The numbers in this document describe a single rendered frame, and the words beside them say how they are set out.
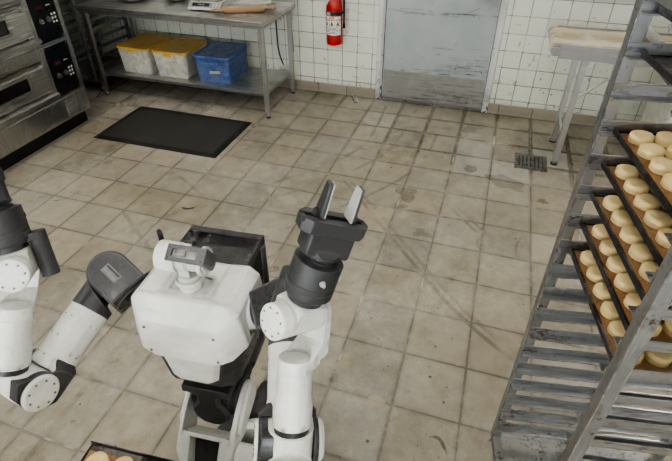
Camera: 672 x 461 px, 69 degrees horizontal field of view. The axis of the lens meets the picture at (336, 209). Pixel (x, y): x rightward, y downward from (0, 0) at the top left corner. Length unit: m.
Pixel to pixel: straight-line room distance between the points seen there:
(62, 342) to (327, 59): 4.27
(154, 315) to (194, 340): 0.10
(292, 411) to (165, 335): 0.38
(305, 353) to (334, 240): 0.25
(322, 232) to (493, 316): 2.12
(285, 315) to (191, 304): 0.33
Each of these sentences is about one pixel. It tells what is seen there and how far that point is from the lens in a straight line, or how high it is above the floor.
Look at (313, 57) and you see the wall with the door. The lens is 5.18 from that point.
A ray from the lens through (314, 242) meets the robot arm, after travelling 0.80.
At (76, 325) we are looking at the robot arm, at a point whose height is 1.17.
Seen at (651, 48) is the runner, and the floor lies 1.68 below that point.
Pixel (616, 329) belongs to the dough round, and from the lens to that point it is 1.30.
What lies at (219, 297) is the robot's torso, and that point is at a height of 1.24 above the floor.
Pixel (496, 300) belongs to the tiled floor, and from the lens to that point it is 2.93.
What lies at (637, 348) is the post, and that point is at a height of 1.25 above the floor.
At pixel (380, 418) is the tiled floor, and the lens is 2.37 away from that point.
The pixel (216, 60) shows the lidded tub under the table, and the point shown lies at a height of 0.46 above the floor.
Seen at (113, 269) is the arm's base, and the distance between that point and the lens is 1.25.
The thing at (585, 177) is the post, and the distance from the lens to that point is 1.40.
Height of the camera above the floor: 2.02
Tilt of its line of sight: 36 degrees down
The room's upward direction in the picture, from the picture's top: straight up
